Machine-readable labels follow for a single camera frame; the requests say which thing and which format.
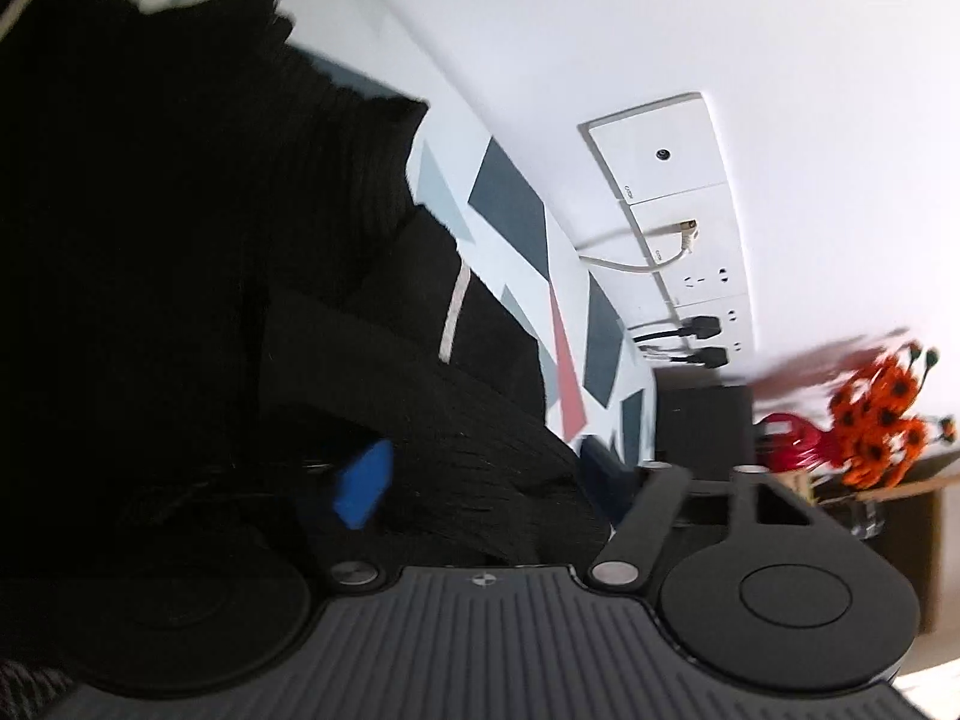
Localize white cable with plug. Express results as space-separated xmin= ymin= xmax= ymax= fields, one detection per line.
xmin=581 ymin=219 xmax=698 ymax=272

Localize black plug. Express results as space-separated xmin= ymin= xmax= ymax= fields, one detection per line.
xmin=641 ymin=345 xmax=733 ymax=371
xmin=626 ymin=315 xmax=722 ymax=344

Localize wooden shelf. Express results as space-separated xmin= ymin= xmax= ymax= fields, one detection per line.
xmin=814 ymin=456 xmax=960 ymax=635

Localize black and white patterned knit sweater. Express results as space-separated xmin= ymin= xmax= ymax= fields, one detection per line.
xmin=0 ymin=0 xmax=612 ymax=700

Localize black box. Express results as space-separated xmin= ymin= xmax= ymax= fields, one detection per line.
xmin=655 ymin=385 xmax=755 ymax=471

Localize orange artificial flowers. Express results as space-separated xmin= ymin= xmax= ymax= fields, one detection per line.
xmin=827 ymin=341 xmax=960 ymax=490

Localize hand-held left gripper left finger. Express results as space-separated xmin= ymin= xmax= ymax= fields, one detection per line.
xmin=300 ymin=439 xmax=396 ymax=593

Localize red vase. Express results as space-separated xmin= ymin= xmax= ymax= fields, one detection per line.
xmin=754 ymin=411 xmax=846 ymax=475

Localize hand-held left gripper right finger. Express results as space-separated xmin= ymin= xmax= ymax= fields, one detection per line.
xmin=581 ymin=439 xmax=826 ymax=593

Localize white wall socket panel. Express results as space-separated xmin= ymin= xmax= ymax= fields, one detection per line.
xmin=577 ymin=94 xmax=756 ymax=377

